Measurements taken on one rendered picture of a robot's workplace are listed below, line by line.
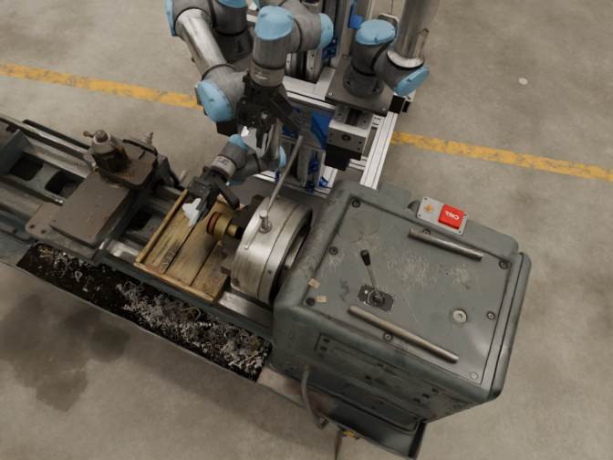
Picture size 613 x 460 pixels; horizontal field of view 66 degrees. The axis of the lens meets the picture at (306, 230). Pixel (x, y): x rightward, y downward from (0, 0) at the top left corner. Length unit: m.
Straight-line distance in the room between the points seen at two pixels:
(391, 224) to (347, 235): 0.13
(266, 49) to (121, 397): 1.85
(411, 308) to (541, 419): 1.59
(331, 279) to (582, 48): 3.46
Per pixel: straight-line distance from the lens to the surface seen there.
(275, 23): 1.05
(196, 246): 1.67
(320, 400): 1.86
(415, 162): 3.07
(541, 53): 4.14
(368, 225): 1.30
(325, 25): 1.15
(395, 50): 1.50
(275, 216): 1.30
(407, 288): 1.24
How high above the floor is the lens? 2.37
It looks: 62 degrees down
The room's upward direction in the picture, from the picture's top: 8 degrees clockwise
